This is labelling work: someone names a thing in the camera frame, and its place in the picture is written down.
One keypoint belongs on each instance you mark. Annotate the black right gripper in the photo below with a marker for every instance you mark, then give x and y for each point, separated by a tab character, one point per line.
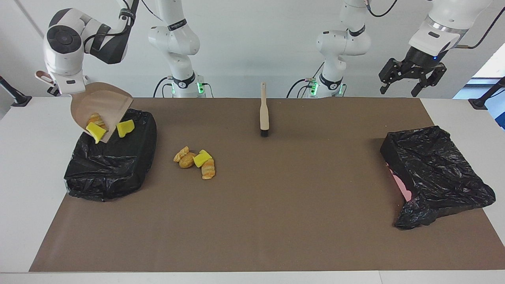
54	91

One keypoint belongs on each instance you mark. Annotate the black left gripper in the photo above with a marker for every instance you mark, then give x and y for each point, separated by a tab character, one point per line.
416	63

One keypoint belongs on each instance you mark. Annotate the striped toy bread wedge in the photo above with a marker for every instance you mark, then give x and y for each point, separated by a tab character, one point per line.
96	118

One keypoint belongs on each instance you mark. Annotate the beige plastic dustpan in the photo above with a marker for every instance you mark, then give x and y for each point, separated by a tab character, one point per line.
102	102

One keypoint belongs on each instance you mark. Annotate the yellow green scouring sponge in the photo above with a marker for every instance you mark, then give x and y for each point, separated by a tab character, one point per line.
96	132
125	128
202	159

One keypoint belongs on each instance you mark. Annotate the small toy bread piece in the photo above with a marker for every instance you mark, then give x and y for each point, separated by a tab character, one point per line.
180	154

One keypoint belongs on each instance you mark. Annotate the beige hand brush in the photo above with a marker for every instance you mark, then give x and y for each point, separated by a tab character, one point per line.
264	114

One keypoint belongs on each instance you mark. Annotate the orange toy croissant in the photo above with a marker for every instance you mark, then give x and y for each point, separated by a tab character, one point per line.
208	169

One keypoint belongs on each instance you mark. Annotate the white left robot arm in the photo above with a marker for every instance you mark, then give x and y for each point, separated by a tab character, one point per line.
343	41

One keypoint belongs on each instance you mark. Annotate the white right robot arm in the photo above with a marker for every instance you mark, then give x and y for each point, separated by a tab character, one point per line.
63	47

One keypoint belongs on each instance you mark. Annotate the open bin with black bag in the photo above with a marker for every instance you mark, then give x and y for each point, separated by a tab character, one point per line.
110	165

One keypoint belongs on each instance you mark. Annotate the pink bin with black bag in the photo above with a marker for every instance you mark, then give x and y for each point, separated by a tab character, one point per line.
434	173

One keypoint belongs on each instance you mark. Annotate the brown table mat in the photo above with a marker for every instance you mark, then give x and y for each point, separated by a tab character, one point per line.
236	244

